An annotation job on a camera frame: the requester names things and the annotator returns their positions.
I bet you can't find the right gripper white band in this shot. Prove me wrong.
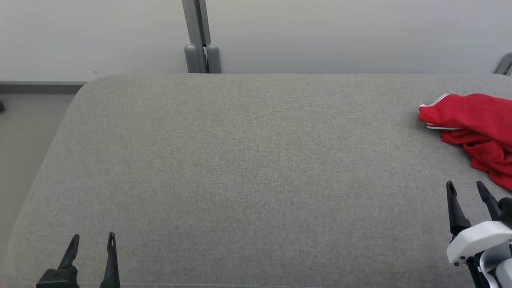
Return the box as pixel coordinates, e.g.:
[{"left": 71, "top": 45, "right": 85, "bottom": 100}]
[{"left": 446, "top": 181, "right": 512, "bottom": 266}]

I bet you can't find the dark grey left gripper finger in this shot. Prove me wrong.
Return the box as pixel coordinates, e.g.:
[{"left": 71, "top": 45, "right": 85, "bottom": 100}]
[
  {"left": 36, "top": 234, "right": 80, "bottom": 288},
  {"left": 100, "top": 232, "right": 120, "bottom": 288}
]

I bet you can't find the red white basketball jersey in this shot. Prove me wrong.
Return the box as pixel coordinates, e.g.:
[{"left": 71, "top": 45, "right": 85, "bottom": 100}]
[{"left": 418, "top": 93, "right": 512, "bottom": 191}]

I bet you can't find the grey partition post with feet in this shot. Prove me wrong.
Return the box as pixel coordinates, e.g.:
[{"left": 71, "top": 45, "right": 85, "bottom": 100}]
[{"left": 182, "top": 0, "right": 222, "bottom": 74}]

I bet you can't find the slanted grey partition post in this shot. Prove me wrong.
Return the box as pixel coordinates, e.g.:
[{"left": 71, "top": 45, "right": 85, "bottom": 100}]
[{"left": 494, "top": 53, "right": 512, "bottom": 76}]

